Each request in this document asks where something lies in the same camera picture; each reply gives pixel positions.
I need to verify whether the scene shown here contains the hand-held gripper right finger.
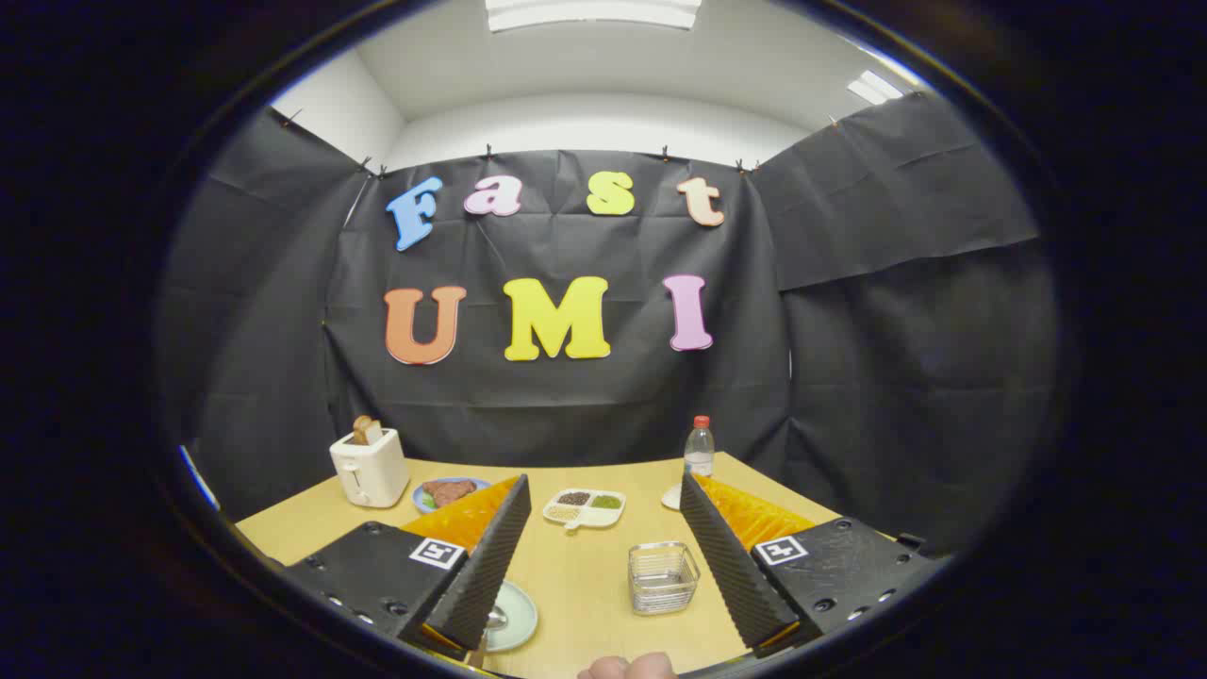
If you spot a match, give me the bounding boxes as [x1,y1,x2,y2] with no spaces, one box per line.
[679,471,934,658]

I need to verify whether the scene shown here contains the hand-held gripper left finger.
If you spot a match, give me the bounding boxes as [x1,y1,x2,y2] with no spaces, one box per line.
[281,474,532,659]

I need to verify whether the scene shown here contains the light green plate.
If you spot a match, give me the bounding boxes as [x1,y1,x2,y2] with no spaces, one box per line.
[483,580,539,654]

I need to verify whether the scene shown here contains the metal mesh basket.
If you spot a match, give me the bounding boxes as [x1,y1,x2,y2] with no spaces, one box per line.
[628,541,702,616]

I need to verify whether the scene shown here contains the brown steak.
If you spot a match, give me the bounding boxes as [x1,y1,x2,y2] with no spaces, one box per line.
[422,479,479,508]

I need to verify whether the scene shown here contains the blue plate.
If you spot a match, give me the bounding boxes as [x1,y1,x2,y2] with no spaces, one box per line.
[412,477,493,515]

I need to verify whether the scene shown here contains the white divided dish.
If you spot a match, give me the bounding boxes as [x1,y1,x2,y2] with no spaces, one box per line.
[542,488,627,534]

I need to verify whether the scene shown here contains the clear water bottle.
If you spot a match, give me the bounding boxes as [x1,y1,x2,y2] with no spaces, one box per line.
[684,415,716,482]

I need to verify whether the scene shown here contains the white toaster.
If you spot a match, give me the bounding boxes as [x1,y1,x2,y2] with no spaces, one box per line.
[329,429,411,510]

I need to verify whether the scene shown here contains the black backdrop cloth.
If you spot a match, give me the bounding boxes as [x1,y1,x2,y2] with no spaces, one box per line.
[156,91,1057,557]

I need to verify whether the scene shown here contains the small ceiling light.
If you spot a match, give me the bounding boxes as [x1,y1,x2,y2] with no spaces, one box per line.
[846,69,906,107]

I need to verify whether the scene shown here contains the long ceiling light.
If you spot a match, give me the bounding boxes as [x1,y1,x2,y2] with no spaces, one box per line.
[485,0,703,34]

